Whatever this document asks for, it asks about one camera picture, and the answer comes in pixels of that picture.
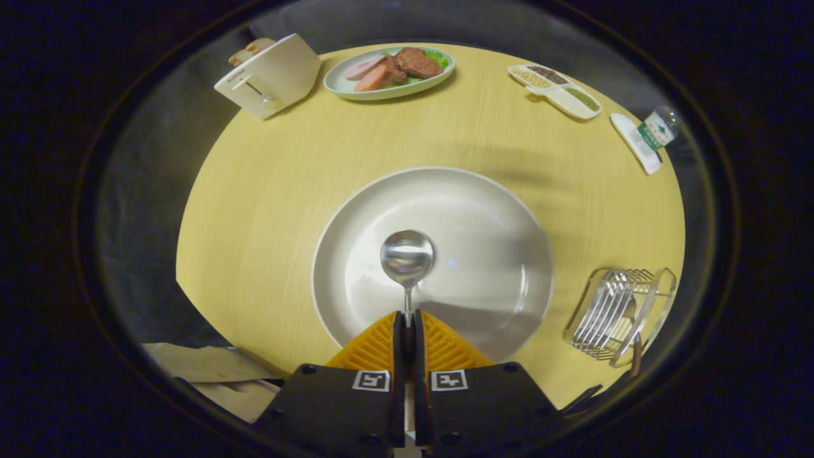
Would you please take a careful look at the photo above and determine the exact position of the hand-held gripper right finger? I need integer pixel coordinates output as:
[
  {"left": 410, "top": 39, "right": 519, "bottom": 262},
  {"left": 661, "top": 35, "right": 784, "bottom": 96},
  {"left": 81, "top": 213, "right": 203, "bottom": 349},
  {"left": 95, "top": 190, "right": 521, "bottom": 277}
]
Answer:
[{"left": 413, "top": 310, "right": 560, "bottom": 458}]

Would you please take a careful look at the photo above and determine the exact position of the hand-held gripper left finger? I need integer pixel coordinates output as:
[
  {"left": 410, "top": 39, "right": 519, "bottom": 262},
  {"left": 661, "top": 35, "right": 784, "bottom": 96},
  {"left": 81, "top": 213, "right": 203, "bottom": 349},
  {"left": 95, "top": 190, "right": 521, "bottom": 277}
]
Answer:
[{"left": 253, "top": 310, "right": 408, "bottom": 458}]

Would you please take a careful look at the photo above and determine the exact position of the wooden-handled metal fork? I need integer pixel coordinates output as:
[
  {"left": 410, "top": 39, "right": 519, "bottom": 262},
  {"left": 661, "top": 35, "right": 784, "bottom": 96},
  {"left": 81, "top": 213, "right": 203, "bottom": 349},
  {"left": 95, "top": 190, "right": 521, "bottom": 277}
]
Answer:
[{"left": 620, "top": 296, "right": 644, "bottom": 380}]

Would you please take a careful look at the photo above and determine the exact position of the wooden-handled metal spoon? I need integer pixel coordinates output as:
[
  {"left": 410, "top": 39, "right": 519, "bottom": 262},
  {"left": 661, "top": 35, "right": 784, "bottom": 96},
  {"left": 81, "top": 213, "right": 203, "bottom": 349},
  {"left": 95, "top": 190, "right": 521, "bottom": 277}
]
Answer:
[{"left": 380, "top": 230, "right": 436, "bottom": 446}]

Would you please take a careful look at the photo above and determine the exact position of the large white plate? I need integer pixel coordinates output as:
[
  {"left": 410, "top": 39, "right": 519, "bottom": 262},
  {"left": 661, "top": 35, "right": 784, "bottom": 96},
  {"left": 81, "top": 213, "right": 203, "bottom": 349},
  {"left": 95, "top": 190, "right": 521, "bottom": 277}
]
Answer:
[{"left": 311, "top": 167, "right": 555, "bottom": 363}]

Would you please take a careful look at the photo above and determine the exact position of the white square coaster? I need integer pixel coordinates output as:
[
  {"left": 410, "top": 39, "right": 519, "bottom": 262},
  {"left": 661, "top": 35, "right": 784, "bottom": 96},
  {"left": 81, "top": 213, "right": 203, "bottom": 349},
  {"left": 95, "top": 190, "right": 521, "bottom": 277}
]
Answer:
[{"left": 610, "top": 113, "right": 663, "bottom": 176}]

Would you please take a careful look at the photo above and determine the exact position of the white divided bean dish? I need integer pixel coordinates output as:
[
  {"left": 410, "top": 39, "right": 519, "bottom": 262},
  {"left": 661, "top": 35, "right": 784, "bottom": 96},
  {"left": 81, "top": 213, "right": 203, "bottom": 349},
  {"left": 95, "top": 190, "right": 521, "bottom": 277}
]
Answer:
[{"left": 507, "top": 64, "right": 602, "bottom": 121}]

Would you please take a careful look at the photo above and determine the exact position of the pale green food plate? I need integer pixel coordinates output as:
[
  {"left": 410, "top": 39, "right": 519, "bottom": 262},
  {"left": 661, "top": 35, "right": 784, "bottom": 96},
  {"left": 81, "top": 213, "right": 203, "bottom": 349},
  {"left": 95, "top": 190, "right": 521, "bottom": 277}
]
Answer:
[{"left": 323, "top": 46, "right": 456, "bottom": 102}]

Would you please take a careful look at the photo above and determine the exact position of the clear water bottle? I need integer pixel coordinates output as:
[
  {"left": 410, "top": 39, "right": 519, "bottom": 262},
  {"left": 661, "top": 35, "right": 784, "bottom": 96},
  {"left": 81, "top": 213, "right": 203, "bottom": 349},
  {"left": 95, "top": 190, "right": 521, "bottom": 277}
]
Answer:
[{"left": 637, "top": 106, "right": 681, "bottom": 152}]

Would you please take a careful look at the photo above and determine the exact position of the pink sausage slice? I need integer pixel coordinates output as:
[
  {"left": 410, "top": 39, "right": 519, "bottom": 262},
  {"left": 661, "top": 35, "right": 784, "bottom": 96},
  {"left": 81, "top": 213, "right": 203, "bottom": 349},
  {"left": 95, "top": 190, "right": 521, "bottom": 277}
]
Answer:
[
  {"left": 354, "top": 64, "right": 390, "bottom": 93},
  {"left": 344, "top": 55, "right": 387, "bottom": 81}
]

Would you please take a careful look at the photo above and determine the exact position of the white toaster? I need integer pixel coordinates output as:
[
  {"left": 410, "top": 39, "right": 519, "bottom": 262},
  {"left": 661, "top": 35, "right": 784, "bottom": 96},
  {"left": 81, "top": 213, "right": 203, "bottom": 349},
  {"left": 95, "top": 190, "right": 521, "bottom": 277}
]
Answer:
[{"left": 214, "top": 33, "right": 322, "bottom": 120}]

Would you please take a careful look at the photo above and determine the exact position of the brown meat piece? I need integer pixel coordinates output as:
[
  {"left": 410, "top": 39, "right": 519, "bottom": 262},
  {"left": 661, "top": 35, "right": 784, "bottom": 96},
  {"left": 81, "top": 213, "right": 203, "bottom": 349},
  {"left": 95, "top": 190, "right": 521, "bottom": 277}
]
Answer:
[{"left": 394, "top": 48, "right": 444, "bottom": 80}]

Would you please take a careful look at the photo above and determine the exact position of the metal wire cutlery rack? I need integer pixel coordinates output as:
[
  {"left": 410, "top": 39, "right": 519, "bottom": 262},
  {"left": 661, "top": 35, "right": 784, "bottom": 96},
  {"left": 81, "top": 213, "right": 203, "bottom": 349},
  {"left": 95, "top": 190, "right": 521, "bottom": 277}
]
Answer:
[{"left": 563, "top": 267, "right": 677, "bottom": 369}]

